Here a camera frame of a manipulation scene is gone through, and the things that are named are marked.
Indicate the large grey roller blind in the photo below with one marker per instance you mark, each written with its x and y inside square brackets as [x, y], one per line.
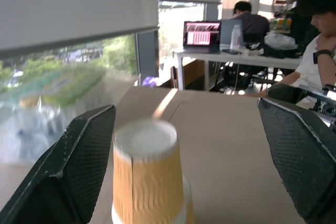
[76, 6]

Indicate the dark window frame post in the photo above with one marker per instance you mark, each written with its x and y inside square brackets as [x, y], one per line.
[147, 53]

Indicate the person in dark shirt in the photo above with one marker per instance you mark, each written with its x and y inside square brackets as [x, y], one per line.
[252, 22]

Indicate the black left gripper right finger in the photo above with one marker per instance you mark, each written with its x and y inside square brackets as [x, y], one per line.
[302, 161]

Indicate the clear plastic bottle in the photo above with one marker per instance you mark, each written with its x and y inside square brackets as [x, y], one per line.
[236, 37]

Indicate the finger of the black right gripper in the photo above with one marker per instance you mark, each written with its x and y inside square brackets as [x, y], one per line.
[288, 94]

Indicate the person in white shirt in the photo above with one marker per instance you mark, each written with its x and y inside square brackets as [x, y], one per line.
[312, 72]

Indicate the white plastic bag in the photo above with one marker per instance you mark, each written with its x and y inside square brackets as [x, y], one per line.
[279, 41]

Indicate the black smartphone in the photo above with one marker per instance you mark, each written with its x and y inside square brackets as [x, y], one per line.
[231, 51]

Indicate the black wrist watch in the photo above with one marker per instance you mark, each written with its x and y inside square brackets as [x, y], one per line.
[322, 55]

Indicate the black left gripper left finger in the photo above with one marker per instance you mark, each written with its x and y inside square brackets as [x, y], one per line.
[71, 171]

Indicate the purple object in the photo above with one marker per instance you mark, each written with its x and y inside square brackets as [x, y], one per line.
[149, 81]

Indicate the grey laptop lid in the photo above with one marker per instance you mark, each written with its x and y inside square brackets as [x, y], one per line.
[231, 31]

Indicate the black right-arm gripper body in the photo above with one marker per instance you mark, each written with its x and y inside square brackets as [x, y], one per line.
[325, 106]

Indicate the orange ribbed paper cup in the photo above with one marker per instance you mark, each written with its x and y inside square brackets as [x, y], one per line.
[147, 176]

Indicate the open laptop with pink screen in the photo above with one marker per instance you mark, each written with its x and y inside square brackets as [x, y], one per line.
[201, 35]

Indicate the colourful box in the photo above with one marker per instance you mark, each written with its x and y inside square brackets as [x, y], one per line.
[281, 23]

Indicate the white office table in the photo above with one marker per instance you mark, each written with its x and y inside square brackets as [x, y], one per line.
[236, 58]

